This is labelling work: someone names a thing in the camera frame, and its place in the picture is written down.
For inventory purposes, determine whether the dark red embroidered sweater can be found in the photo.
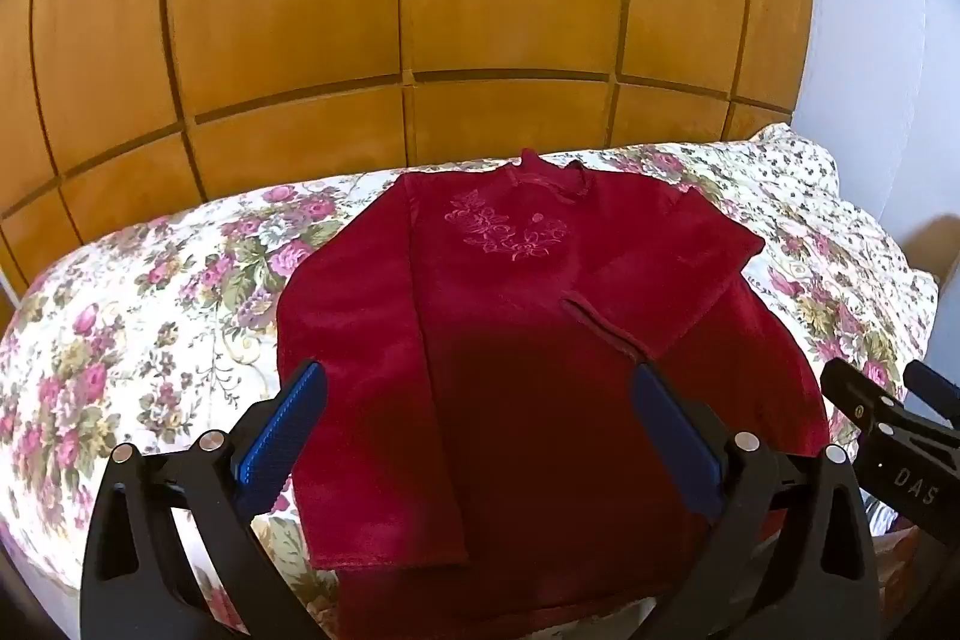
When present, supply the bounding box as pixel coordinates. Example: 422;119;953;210
277;154;828;638

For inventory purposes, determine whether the small-print floral pillow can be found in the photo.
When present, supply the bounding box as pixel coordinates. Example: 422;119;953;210
581;124;939;388

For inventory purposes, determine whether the floral bed cover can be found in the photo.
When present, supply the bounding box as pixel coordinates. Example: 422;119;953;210
0;162;941;640

